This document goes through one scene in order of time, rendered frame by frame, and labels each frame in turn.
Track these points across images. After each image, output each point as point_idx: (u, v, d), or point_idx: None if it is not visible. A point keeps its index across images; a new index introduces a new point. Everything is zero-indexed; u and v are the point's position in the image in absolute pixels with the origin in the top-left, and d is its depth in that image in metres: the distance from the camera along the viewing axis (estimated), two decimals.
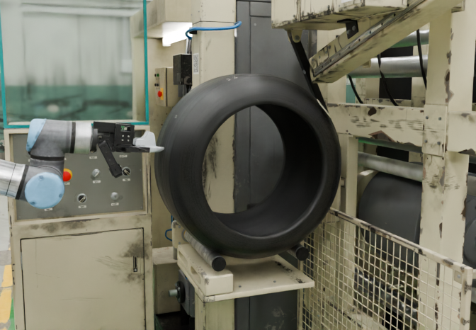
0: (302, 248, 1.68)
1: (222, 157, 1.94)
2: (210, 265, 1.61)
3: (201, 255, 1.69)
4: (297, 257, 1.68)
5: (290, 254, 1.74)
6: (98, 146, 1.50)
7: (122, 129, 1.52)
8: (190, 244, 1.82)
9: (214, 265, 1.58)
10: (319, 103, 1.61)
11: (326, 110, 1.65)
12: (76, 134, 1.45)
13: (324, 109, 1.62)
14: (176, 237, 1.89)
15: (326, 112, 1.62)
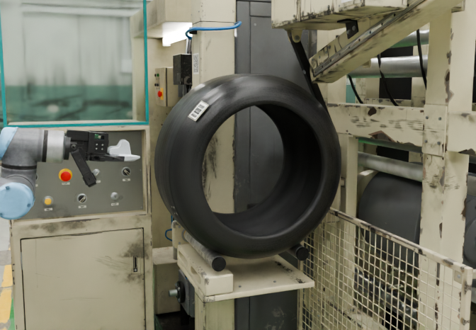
0: (305, 258, 1.69)
1: (222, 157, 1.94)
2: (221, 255, 1.62)
3: None
4: (306, 248, 1.69)
5: None
6: (71, 155, 1.48)
7: (95, 137, 1.49)
8: None
9: (224, 261, 1.59)
10: (194, 120, 1.49)
11: (199, 105, 1.51)
12: (48, 143, 1.43)
13: (201, 113, 1.49)
14: (176, 237, 1.89)
15: (204, 110, 1.49)
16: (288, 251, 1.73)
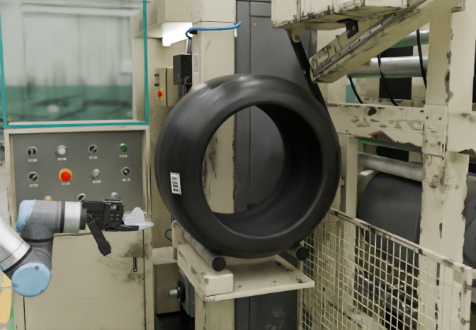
0: (306, 248, 1.68)
1: (222, 157, 1.94)
2: (210, 259, 1.60)
3: (202, 250, 1.69)
4: (296, 252, 1.68)
5: (287, 251, 1.74)
6: (88, 226, 1.51)
7: (111, 208, 1.53)
8: (190, 239, 1.81)
9: (215, 261, 1.58)
10: (179, 193, 1.50)
11: (171, 178, 1.51)
12: (66, 217, 1.47)
13: (179, 185, 1.49)
14: (176, 237, 1.89)
15: (179, 180, 1.49)
16: None
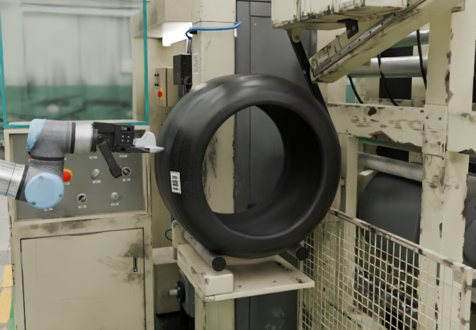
0: (305, 248, 1.68)
1: (222, 157, 1.94)
2: (210, 259, 1.60)
3: (202, 251, 1.69)
4: (296, 253, 1.68)
5: (288, 251, 1.74)
6: (98, 147, 1.50)
7: (122, 129, 1.52)
8: (190, 239, 1.81)
9: (215, 261, 1.58)
10: (179, 192, 1.50)
11: (172, 176, 1.51)
12: (76, 135, 1.45)
13: (179, 184, 1.49)
14: (176, 237, 1.89)
15: (179, 179, 1.49)
16: None
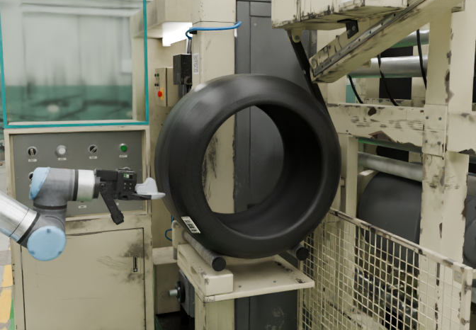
0: (306, 248, 1.69)
1: (222, 157, 1.94)
2: (210, 258, 1.60)
3: (202, 249, 1.69)
4: (297, 252, 1.68)
5: (287, 250, 1.74)
6: (100, 195, 1.52)
7: (124, 177, 1.53)
8: (190, 238, 1.81)
9: (216, 260, 1.58)
10: (198, 232, 1.53)
11: (185, 221, 1.54)
12: (79, 184, 1.47)
13: (195, 226, 1.52)
14: (176, 237, 1.89)
15: (193, 222, 1.52)
16: None
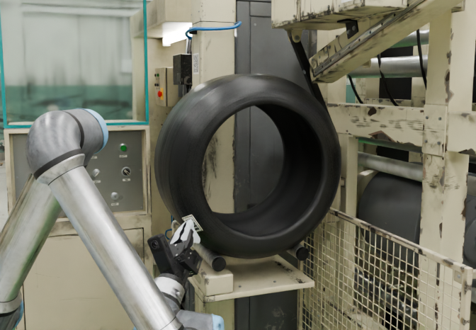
0: (307, 249, 1.69)
1: (222, 157, 1.94)
2: (211, 257, 1.60)
3: (203, 248, 1.69)
4: (297, 251, 1.68)
5: (287, 249, 1.74)
6: None
7: None
8: None
9: (217, 260, 1.58)
10: (201, 230, 1.54)
11: (186, 221, 1.54)
12: None
13: (197, 224, 1.53)
14: None
15: (195, 219, 1.53)
16: None
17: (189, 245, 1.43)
